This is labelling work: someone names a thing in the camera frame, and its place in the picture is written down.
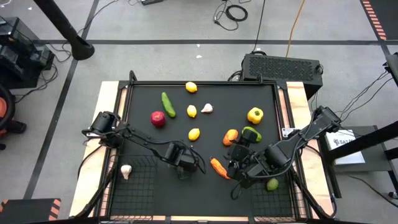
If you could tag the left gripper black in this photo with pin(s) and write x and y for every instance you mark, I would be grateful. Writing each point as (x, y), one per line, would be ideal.
(188, 163)

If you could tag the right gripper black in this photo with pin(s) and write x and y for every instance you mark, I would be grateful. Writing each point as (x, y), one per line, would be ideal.
(250, 169)

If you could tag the orange bell pepper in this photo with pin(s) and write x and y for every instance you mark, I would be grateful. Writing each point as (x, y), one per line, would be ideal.
(229, 137)

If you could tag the green bell pepper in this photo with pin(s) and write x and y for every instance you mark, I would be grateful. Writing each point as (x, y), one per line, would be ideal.
(258, 135)

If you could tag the yellow bell pepper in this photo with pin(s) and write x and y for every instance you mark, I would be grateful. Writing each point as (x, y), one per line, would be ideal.
(255, 115)

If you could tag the yellow lemon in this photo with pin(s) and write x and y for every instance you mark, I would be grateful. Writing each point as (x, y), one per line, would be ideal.
(191, 111)
(191, 87)
(194, 134)

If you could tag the green lime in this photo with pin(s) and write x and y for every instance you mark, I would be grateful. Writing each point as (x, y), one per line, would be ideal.
(272, 184)

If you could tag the white garlic bulb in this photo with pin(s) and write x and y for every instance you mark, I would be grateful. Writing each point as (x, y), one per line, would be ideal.
(207, 108)
(126, 171)

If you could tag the red apple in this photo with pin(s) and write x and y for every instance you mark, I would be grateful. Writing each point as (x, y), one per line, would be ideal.
(158, 119)

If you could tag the green cucumber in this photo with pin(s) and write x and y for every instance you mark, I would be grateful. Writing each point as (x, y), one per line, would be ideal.
(168, 104)

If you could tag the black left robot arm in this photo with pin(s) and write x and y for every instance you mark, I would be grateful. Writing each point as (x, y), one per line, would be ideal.
(136, 137)

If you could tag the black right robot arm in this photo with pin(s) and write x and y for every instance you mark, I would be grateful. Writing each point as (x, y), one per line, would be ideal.
(298, 138)

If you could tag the wooden side board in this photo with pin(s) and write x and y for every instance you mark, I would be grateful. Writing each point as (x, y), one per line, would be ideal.
(107, 93)
(297, 93)

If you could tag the black perforated computer case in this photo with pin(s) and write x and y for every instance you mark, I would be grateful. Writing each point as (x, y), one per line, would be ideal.
(280, 68)

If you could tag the white printed box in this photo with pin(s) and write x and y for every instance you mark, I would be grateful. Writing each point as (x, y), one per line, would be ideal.
(348, 152)

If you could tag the black stand beam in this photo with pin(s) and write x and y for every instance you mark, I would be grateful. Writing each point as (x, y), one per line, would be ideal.
(367, 140)

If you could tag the black side table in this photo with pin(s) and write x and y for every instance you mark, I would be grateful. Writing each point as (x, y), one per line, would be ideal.
(377, 158)

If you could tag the black mat with orange stripes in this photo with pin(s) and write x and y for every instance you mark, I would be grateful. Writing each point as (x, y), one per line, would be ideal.
(28, 210)
(388, 15)

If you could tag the black pole with flared base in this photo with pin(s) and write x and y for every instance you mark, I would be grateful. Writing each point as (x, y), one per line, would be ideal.
(79, 46)

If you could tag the black power strip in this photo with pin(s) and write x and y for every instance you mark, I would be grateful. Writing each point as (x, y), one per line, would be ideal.
(152, 2)

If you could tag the black and orange wheeled device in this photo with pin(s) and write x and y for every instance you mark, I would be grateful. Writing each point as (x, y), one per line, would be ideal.
(7, 102)

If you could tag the black equipment rack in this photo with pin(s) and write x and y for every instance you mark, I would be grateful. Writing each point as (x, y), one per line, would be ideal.
(18, 53)

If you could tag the white metal bracket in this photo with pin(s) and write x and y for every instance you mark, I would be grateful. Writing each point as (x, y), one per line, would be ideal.
(287, 132)

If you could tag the black table frame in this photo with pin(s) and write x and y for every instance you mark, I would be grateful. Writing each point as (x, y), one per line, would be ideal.
(233, 83)

